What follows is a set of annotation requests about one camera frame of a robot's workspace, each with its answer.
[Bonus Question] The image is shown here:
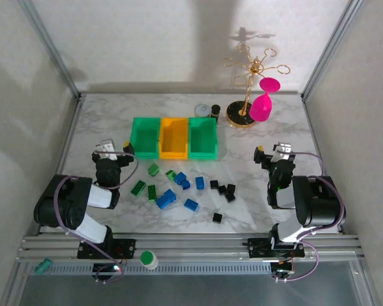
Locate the large blue lego brick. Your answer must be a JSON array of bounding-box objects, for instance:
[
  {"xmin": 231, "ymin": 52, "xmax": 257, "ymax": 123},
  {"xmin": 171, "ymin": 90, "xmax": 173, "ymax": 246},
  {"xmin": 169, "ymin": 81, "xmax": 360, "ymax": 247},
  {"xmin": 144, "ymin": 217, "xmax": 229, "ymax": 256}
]
[{"xmin": 155, "ymin": 189, "xmax": 177, "ymax": 210}]

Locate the green plastic bin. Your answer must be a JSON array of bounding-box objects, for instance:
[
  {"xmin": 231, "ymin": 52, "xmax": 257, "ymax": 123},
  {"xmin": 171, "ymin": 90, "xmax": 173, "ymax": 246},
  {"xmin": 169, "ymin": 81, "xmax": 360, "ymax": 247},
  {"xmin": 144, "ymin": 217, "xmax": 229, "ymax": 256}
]
[
  {"xmin": 130, "ymin": 117, "xmax": 162, "ymax": 160},
  {"xmin": 188, "ymin": 117, "xmax": 219, "ymax": 161}
]

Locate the gold glass rack stand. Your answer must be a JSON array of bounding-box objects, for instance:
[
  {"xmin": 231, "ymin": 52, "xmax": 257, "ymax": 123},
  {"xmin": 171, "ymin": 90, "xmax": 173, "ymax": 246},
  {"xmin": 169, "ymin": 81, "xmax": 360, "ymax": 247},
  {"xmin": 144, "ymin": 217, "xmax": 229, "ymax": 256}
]
[{"xmin": 222, "ymin": 44, "xmax": 290, "ymax": 129}]

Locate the pink plastic wine glass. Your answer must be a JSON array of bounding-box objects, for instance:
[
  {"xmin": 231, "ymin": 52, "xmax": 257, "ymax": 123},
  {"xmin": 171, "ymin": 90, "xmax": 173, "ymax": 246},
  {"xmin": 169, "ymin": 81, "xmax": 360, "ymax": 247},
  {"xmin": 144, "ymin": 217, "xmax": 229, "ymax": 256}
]
[{"xmin": 249, "ymin": 77, "xmax": 282, "ymax": 123}]

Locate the yellow plastic bin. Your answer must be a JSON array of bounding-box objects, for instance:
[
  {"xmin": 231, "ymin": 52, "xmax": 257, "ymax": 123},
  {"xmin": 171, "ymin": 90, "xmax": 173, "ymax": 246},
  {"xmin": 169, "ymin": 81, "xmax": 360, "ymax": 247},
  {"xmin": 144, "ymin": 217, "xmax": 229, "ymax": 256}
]
[{"xmin": 159, "ymin": 117, "xmax": 190, "ymax": 159}]

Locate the small black control board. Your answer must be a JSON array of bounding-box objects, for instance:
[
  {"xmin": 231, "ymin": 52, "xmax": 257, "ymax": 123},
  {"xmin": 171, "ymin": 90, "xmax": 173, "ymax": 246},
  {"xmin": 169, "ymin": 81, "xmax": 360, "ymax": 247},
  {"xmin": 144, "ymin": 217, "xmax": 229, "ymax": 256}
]
[
  {"xmin": 92, "ymin": 263, "xmax": 121, "ymax": 277},
  {"xmin": 271, "ymin": 261, "xmax": 295, "ymax": 277}
]

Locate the white bottle green cap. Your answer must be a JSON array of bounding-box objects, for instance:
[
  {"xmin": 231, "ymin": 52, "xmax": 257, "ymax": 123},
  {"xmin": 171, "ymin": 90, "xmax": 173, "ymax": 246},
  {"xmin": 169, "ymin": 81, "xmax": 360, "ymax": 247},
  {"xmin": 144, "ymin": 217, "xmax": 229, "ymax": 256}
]
[{"xmin": 139, "ymin": 251, "xmax": 160, "ymax": 271}]

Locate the green plug connector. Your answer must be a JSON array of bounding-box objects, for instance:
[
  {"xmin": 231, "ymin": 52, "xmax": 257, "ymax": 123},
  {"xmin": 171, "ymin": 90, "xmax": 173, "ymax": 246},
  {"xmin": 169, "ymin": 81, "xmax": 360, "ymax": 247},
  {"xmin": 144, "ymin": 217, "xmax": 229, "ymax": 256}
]
[{"xmin": 34, "ymin": 258, "xmax": 53, "ymax": 275}]

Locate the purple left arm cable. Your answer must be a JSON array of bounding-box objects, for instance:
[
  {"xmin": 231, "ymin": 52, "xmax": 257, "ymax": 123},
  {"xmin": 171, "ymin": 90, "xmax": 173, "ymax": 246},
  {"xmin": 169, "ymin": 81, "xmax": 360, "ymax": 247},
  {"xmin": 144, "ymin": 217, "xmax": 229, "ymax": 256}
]
[{"xmin": 54, "ymin": 145, "xmax": 140, "ymax": 284}]

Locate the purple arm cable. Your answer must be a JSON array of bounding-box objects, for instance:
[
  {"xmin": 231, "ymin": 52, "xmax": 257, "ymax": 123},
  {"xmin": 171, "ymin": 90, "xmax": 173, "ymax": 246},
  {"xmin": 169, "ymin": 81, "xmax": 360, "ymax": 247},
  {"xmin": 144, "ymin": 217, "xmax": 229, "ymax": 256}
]
[
  {"xmin": 273, "ymin": 151, "xmax": 347, "ymax": 283},
  {"xmin": 54, "ymin": 145, "xmax": 140, "ymax": 284}
]

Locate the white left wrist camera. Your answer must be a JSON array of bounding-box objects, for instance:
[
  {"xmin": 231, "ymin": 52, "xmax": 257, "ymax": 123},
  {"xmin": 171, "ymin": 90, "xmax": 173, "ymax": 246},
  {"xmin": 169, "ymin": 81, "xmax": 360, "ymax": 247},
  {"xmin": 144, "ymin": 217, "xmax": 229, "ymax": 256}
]
[{"xmin": 95, "ymin": 138, "xmax": 118, "ymax": 161}]

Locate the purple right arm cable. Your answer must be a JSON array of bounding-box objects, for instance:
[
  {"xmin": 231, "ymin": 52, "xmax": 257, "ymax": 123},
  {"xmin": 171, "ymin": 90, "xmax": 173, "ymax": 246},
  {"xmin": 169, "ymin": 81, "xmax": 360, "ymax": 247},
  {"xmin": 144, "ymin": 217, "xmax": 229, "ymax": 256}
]
[{"xmin": 273, "ymin": 151, "xmax": 347, "ymax": 283}]

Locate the aluminium table side rail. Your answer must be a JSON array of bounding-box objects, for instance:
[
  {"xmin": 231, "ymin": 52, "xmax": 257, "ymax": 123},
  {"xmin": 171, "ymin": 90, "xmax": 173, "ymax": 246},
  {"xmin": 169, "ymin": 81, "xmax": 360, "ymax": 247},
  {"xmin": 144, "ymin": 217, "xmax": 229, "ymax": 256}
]
[
  {"xmin": 37, "ymin": 94, "xmax": 86, "ymax": 236},
  {"xmin": 301, "ymin": 94, "xmax": 345, "ymax": 235}
]

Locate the aluminium rail beam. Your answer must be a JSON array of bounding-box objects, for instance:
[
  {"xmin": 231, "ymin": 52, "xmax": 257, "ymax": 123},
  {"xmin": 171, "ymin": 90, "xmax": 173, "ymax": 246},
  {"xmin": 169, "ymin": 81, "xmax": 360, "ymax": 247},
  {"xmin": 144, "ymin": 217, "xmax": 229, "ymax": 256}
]
[{"xmin": 15, "ymin": 233, "xmax": 366, "ymax": 264}]

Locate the aluminium frame post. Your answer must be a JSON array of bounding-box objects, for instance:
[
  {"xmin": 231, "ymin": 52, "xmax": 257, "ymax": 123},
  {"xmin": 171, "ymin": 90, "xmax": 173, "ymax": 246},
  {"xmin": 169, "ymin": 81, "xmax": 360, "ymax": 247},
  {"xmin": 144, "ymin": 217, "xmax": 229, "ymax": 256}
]
[
  {"xmin": 301, "ymin": 0, "xmax": 364, "ymax": 99},
  {"xmin": 17, "ymin": 0, "xmax": 83, "ymax": 99}
]

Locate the grey slotted cable duct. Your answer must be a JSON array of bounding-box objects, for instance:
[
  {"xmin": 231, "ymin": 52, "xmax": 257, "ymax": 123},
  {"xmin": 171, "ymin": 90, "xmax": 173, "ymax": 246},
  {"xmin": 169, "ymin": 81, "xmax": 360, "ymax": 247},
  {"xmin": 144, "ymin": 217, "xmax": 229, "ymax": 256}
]
[{"xmin": 28, "ymin": 263, "xmax": 274, "ymax": 277}]

